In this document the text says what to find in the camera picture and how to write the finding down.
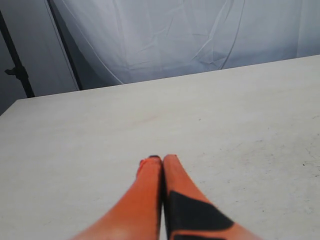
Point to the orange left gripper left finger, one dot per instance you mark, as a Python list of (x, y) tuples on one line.
[(137, 215)]

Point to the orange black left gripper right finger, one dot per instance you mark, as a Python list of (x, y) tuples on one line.
[(189, 214)]

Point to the white backdrop cloth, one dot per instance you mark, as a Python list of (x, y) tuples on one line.
[(128, 41)]

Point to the black light stand pole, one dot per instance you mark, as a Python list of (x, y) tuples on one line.
[(19, 71)]

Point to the white panel board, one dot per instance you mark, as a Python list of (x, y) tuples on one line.
[(36, 37)]

